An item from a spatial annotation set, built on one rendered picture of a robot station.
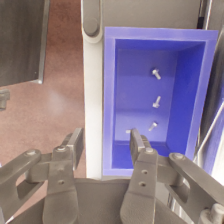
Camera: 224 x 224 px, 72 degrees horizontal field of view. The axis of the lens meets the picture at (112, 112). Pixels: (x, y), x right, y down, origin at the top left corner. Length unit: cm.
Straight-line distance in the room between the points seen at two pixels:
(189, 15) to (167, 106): 16
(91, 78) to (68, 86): 89
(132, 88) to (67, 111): 101
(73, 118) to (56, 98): 20
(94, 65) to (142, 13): 13
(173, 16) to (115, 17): 10
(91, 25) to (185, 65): 17
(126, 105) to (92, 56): 13
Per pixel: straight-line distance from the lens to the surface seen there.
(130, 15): 32
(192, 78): 28
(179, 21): 34
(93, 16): 33
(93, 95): 36
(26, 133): 148
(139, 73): 31
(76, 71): 121
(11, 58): 98
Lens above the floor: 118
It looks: 73 degrees down
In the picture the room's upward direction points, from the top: 180 degrees counter-clockwise
